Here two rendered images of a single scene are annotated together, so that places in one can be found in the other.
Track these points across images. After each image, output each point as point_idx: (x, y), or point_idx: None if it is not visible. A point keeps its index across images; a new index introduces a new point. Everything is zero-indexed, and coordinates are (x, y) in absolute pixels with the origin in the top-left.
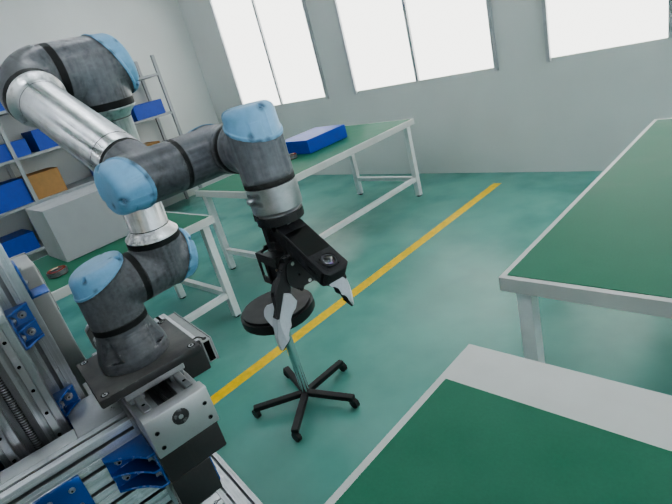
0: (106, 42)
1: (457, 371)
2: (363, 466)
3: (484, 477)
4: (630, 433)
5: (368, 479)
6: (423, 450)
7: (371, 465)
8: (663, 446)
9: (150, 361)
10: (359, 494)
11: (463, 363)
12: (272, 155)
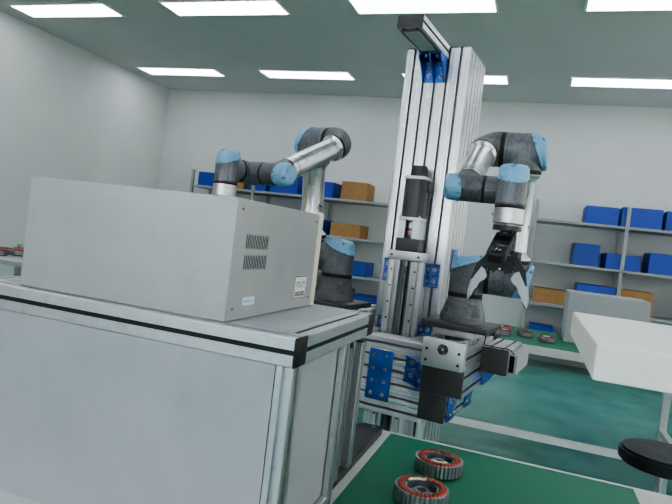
0: (536, 138)
1: (651, 495)
2: (501, 458)
3: (541, 500)
4: None
5: (492, 459)
6: (540, 478)
7: (505, 460)
8: None
9: (459, 322)
10: (478, 457)
11: (666, 498)
12: (507, 190)
